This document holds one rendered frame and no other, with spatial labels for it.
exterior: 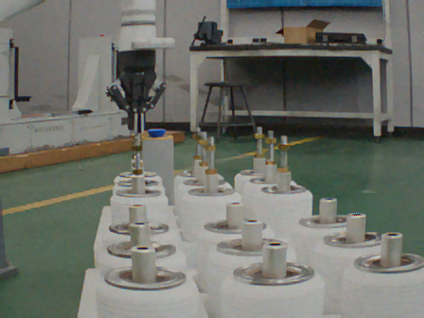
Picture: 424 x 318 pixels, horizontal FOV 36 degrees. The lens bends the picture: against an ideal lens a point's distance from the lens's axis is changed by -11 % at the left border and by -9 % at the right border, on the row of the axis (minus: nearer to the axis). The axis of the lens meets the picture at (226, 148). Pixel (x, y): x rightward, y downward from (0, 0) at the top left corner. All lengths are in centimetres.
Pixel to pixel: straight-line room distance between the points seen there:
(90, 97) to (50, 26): 299
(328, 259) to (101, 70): 423
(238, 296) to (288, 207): 53
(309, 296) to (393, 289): 8
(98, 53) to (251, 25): 201
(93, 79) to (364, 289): 430
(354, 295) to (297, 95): 571
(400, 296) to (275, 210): 53
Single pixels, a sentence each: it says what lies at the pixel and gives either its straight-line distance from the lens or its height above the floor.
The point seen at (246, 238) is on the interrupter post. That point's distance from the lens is 75.
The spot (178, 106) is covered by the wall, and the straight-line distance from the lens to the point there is 679.
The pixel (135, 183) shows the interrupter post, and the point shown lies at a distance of 115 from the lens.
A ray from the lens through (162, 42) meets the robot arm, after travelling 133.
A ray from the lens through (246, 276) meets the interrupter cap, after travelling 63.
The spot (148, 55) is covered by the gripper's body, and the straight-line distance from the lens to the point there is 135.
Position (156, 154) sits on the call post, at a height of 28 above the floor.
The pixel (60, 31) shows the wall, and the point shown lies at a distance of 762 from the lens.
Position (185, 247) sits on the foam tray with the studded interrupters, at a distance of 110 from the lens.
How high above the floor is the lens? 42
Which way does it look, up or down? 5 degrees down
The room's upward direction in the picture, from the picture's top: 1 degrees counter-clockwise
